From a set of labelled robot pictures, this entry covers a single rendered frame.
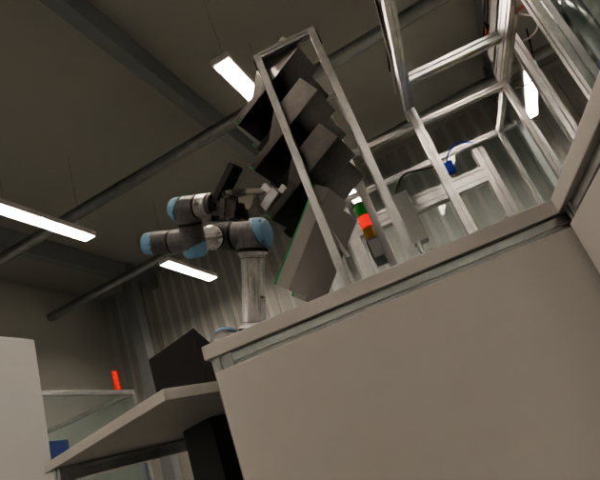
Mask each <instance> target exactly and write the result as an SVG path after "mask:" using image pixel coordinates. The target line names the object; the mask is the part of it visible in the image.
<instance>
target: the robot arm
mask: <svg viewBox="0 0 600 480"><path fill-rule="evenodd" d="M242 170H243V169H242V168H241V167H239V166H237V165H235V164H232V163H228V165H227V167H226V169H225V171H224V173H223V175H222V177H221V179H220V181H219V183H218V185H217V187H216V189H215V191H214V193H209V192H208V193H200V194H193V195H182V196H178V197H174V198H172V199H171V200H170V201H169V203H168V206H167V211H168V215H169V216H170V219H172V220H174V221H177V224H178V229H177V230H160V231H151V232H146V233H144V234H143V235H142V237H141V239H140V247H141V250H142V252H144V253H145V254H146V255H158V254H167V253H179V252H183V254H184V257H185V258H186V259H194V258H199V257H203V256H205V255H206V254H207V253H208V250H237V254H238V255H239V256H240V257H241V269H242V312H243V323H242V325H241V326H240V327H239V330H234V329H233V328H232V327H222V328H219V329H218V330H216V331H215V332H214V334H213V335H212V336H211V337H210V340H209V342H210V343H212V342H215V341H217V340H219V339H222V338H224V337H226V336H229V335H231V334H233V333H236V332H238V331H240V330H243V329H246V328H248V327H250V326H253V325H255V324H258V323H260V322H262V321H265V320H266V298H265V264H264V258H265V256H266V255H267V254H268V248H270V247H271V246H272V244H273V232H272V228H271V226H270V223H269V222H268V221H267V220H266V219H265V218H263V217H256V218H255V217H252V218H249V215H250V214H249V213H248V210H250V209H251V207H256V208H257V209H258V211H259V213H265V212H266V211H265V210H264V209H263V208H262V207H261V206H260V204H261V202H262V201H261V200H260V199H259V198H258V197H257V196H256V194H262V193H266V192H265V191H264V190H262V189H233V188H234V186H235V184H236V182H237V180H238V178H239V176H240V174H241V172H242ZM203 218H208V221H211V222H215V223H218V222H221V223H218V224H213V225H207V226H205V227H203V222H202V219H203Z"/></svg>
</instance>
